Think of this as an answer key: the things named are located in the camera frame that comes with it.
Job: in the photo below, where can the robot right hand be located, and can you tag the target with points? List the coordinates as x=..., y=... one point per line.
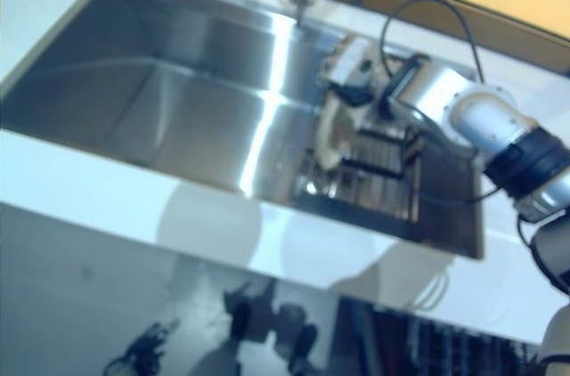
x=356, y=68

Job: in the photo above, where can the beige round plate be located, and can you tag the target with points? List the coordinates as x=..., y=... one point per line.
x=331, y=144

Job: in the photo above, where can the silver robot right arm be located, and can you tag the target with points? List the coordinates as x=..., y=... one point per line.
x=481, y=117

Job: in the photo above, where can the open built-in dishwasher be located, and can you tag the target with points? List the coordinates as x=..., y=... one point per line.
x=356, y=340

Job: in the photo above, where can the dark dishwasher lower rack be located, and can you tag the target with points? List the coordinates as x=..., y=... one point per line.
x=467, y=349

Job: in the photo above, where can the black sink dish rack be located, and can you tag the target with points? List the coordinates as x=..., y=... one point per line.
x=378, y=189

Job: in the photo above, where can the stainless steel sink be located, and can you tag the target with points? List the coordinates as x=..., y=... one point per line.
x=156, y=104

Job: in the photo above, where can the white cabinet door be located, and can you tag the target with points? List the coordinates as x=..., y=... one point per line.
x=111, y=296
x=311, y=336

